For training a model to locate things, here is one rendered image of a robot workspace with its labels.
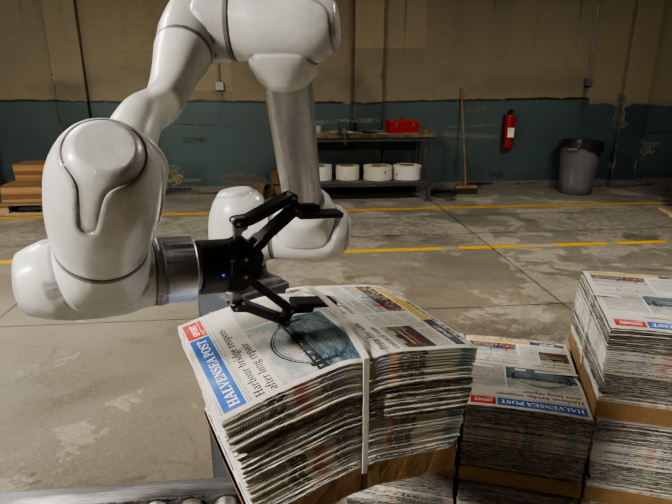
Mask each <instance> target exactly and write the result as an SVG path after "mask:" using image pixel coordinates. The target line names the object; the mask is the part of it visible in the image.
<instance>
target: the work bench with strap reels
mask: <svg viewBox="0 0 672 504"><path fill-rule="evenodd" d="M418 127H419V121H418V119H405V118H398V119H394V120H386V121H385V130H370V131H376V132H378V133H374V134H373V133H370V134H367V133H363V132H358V131H349V130H347V133H348V135H345V137H346V142H396V141H418V146H417V164H416V163H402V162H401V163H396V164H393V166H392V165H390V164H385V163H384V164H380V163H375V164H366V165H364V175H359V165H357V164H338V165H336V176H332V165H331V164H319V172H320V184H321V188H332V187H385V186H416V188H415V191H414V192H415V193H419V192H420V191H419V189H420V186H427V188H426V199H425V201H432V200H430V197H431V179H432V161H433V144H434V137H436V134H434V133H431V132H430V134H424V133H422V130H418ZM336 132H338V130H334V131H322V132H317V136H316V137H317V142H345V139H344V135H337V134H336ZM422 141H429V151H428V170H427V179H425V178H424V177H422V176H421V172H422V165H421V149H422ZM392 169H393V172H392ZM392 174H393V175H392Z"/></svg>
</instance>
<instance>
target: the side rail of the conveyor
mask: <svg viewBox="0 0 672 504"><path fill-rule="evenodd" d="M223 496H232V497H234V498H236V499H237V500H238V501H239V503H240V504H242V503H241V501H240V498H239V496H238V494H237V491H236V489H235V487H234V484H233V482H232V480H231V477H217V478H203V479H188V480H174V481H160V482H146V483H131V484H117V485H103V486H89V487H74V488H60V489H46V490H32V491H17V492H3V493H0V504H149V503H151V502H154V501H161V502H164V503H166V504H181V503H182V502H183V501H185V500H187V499H198V500H201V501H202V502H203V503H204V504H215V502H216V500H217V499H219V498H221V497H223Z"/></svg>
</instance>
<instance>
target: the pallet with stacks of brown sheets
mask: <svg viewBox="0 0 672 504"><path fill-rule="evenodd" d="M45 162H46V160H30V161H23V162H19V163H16V164H13V165H12V166H13V171H14V176H15V179H16V181H11V182H9V183H6V184H4V185H1V186H0V190H1V198H2V202H0V216H24V215H44V214H43V204H42V177H43V170H44V166H45ZM21 206H41V208H42V212H13V210H17V208H18V207H21Z"/></svg>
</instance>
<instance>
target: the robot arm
mask: <svg viewBox="0 0 672 504"><path fill-rule="evenodd" d="M340 41H341V30H340V18H339V11H338V6H337V3H336V2H335V0H170V2H169V3H168V5H167V6H166V8H165V10H164V12H163V14H162V16H161V19H160V21H159V23H158V27H157V33H156V37H155V41H154V48H153V61H152V68H151V75H150V80H149V84H148V87H147V88H146V89H144V90H141V91H139V92H136V93H134V94H132V95H131V96H129V97H128V98H126V99H125V100H124V101H123V102H122V103H121V104H120V105H119V106H118V108H117V109H116V110H115V112H114V113H113V115H112V116H111V117H110V118H91V119H86V120H83V121H80V122H78V123H76V124H74V125H72V126H70V127H69V128H68V129H67V130H65V131H64V132H63V133H62V134H61V135H60V136H59V137H58V139H57V140H56V142H55V143H54V145H53V146H52V148H51V150H50V152H49V154H48V157H47V159H46V162H45V166H44V170H43V177H42V204H43V214H44V221H45V227H46V231H47V236H48V239H44V240H41V241H39V242H36V243H34V244H32V245H30V246H28V247H26V248H24V249H22V250H20V251H19V252H17V253H16V254H15V255H14V257H13V259H12V266H11V272H12V287H13V292H14V295H15V298H16V301H17V303H18V305H19V307H20V309H21V311H22V312H23V313H24V314H25V315H27V316H30V317H35V318H40V319H48V320H64V321H76V320H91V319H101V318H108V317H115V316H120V315H125V314H130V313H133V312H136V311H138V310H140V309H143V308H147V307H151V306H163V305H166V304H175V303H184V302H192V301H195V300H196V299H197V298H198V296H199V295H208V294H217V293H223V294H224V295H225V297H227V298H231V299H229V300H228V302H227V304H228V306H229V307H230V308H231V310H232V311H233V312H247V313H250V314H253V315H256V316H258V317H261V318H264V319H267V320H269V321H272V322H275V323H278V324H281V325H283V326H289V325H290V323H291V321H290V319H291V317H292V315H294V314H296V313H311V312H313V309H314V308H318V307H329V306H328V305H327V304H326V303H325V302H324V301H322V300H321V299H320V298H319V297H318V296H296V297H289V302H290V303H289V302H288V301H286V300H285V299H284V298H282V297H281V296H280V295H278V294H277V293H276V292H274V291H273V290H272V289H271V288H269V287H268V286H271V285H276V284H281V283H282V278H281V277H280V276H277V275H274V274H271V273H269V272H268V271H267V266H266V261H267V260H270V259H281V260H291V261H317V260H325V259H330V258H333V257H336V256H338V255H340V254H342V253H344V251H345V250H347V249H348V248H349V244H350V235H351V217H350V216H349V215H348V213H347V211H346V210H344V209H343V208H342V207H341V206H339V205H334V203H333V202H332V200H331V198H330V196H329V195H328V193H327V192H325V191H324V190H323V189H321V184H320V172H319V160H318V149H317V137H316V136H317V131H316V119H315V107H314V96H313V84H312V81H313V79H314V77H315V76H316V74H317V71H318V67H319V64H320V63H322V62H326V61H328V60H329V59H330V58H332V57H333V56H334V55H335V53H336V51H337V50H338V48H339V46H340ZM227 62H247V63H248V66H249V67H250V69H251V70H252V72H253V73H254V75H255V77H256V79H257V80H258V81H259V82H260V83H261V84H262V85H263V89H264V94H265V100H266V106H267V111H268V117H269V123H270V129H271V134H272V140H273V146H274V152H275V157H276V163H277V169H278V175H279V180H280V186H281V192H282V193H281V194H280V195H278V196H276V197H274V198H272V199H270V200H268V201H267V202H264V198H263V196H262V195H261V194H260V193H259V192H258V191H257V190H255V189H252V188H251V187H247V186H239V187H231V188H227V189H223V190H221V191H219V193H218V194H217V196H216V198H215V200H214V202H213V204H212V207H211V210H210V214H209V222H208V236H209V240H196V241H194V240H193V238H192V237H190V236H172V237H154V235H155V231H156V227H157V224H158V223H159V222H160V220H161V217H162V213H163V208H164V202H165V193H166V185H167V178H168V173H169V165H168V161H167V159H166V157H165V155H164V153H163V152H162V151H161V149H160V148H159V147H158V141H159V137H160V134H161V131H162V130H163V129H164V128H166V127H167V126H169V125H170V124H172V123H173V122H174V121H175V120H176V119H177V118H178V117H179V115H180V114H181V112H182V111H183V109H184V107H185V105H186V103H187V101H188V99H189V98H190V96H191V94H192V92H193V91H194V89H195V88H196V86H197V85H198V83H199V81H200V80H201V79H202V77H203V76H204V75H205V73H206V72H207V71H208V69H209V67H210V65H213V64H219V63H227ZM254 290H257V291H258V292H260V293H262V294H263V295H264V296H266V297H267V298H268V299H270V300H271V301H272V302H274V303H275V304H276V305H278V306H279V307H280V308H282V309H283V310H282V312H279V311H276V310H273V309H271V308H268V307H265V306H263V305H260V304H257V303H255V302H252V301H249V300H246V299H245V298H244V296H242V295H241V294H244V293H247V292H251V291H254Z"/></svg>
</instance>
